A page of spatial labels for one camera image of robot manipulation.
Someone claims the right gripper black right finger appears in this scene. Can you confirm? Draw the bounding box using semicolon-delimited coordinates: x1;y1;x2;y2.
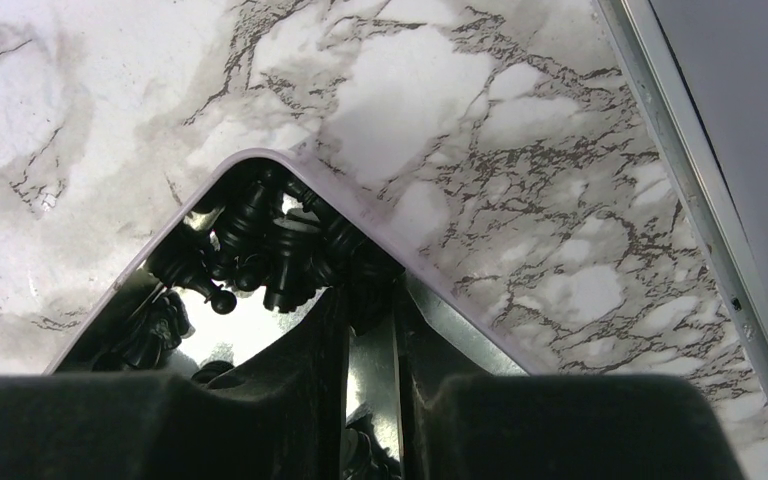
393;286;743;479

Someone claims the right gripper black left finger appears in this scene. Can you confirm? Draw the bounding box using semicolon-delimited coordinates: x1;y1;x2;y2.
0;289;349;479

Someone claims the white box of black pieces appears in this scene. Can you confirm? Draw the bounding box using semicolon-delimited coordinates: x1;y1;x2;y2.
42;147;544;480

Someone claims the aluminium table edge rail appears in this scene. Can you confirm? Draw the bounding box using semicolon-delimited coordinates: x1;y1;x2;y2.
595;1;768;397

